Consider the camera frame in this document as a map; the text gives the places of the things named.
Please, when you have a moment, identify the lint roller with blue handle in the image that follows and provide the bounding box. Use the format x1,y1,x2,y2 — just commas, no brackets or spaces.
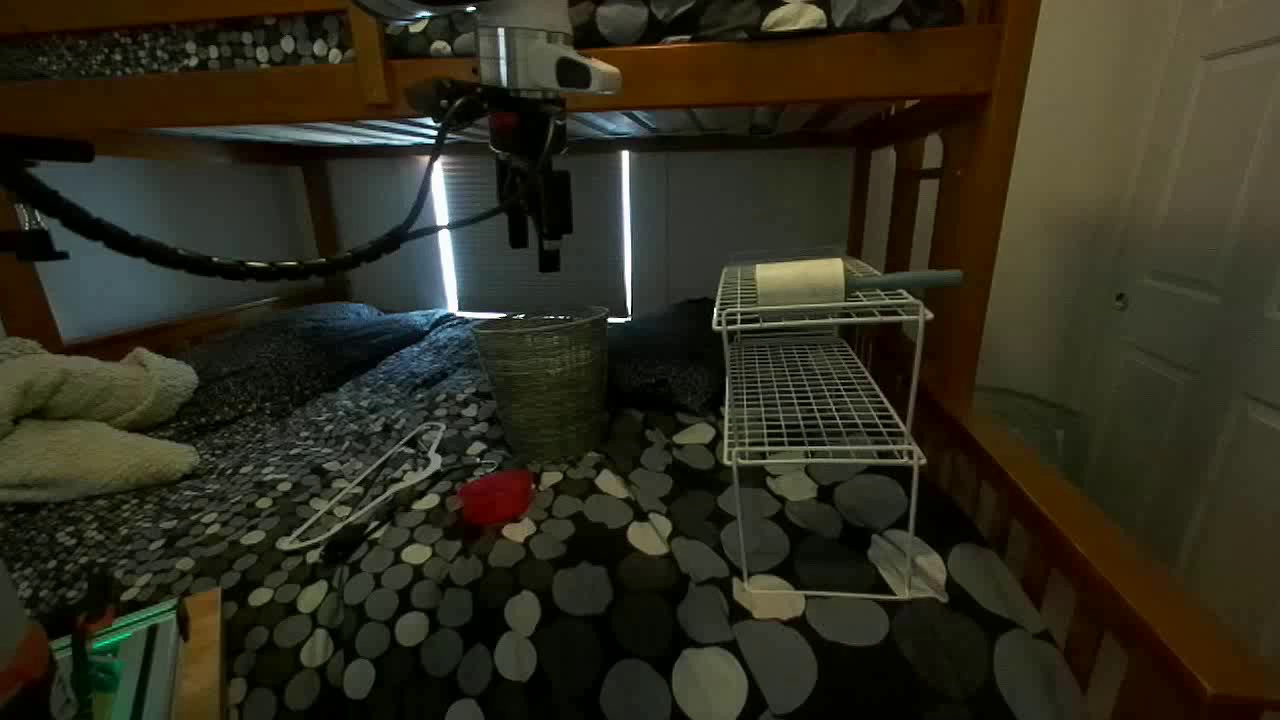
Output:
754,257,965,308

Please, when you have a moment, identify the white panel door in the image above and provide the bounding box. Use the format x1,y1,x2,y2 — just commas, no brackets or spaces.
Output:
974,0,1280,661

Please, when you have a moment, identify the white wire clothes hanger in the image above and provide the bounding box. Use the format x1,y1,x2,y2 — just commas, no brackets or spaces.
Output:
276,421,449,554

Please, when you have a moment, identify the cream towel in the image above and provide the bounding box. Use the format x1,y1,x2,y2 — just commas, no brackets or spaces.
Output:
0,336,202,504

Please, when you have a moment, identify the dark blue blanket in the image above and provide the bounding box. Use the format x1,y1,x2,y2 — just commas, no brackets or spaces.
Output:
150,301,456,446

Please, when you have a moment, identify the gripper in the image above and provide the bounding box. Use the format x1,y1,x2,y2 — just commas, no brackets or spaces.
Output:
487,94,576,274

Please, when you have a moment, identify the wooden bunk bed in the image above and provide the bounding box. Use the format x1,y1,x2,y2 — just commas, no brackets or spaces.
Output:
0,0,1280,720

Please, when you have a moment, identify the white wire shelf stand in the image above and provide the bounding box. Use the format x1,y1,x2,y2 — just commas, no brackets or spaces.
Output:
711,254,937,603

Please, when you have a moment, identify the black grey dotted bedspread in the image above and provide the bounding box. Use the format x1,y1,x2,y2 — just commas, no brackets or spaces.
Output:
0,318,1101,720

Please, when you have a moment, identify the dotted bedding of bunk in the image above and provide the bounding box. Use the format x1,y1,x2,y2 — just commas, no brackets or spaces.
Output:
0,0,969,83

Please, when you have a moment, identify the window blind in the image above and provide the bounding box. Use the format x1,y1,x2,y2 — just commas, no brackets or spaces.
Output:
430,149,634,323

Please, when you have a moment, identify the woven wicker basket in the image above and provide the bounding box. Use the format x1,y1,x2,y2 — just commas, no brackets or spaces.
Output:
471,306,611,464

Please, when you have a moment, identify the dark pillow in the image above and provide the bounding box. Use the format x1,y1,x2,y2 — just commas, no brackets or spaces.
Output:
606,296,728,417

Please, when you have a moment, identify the red bowl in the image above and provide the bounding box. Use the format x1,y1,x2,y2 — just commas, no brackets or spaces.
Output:
458,469,537,529

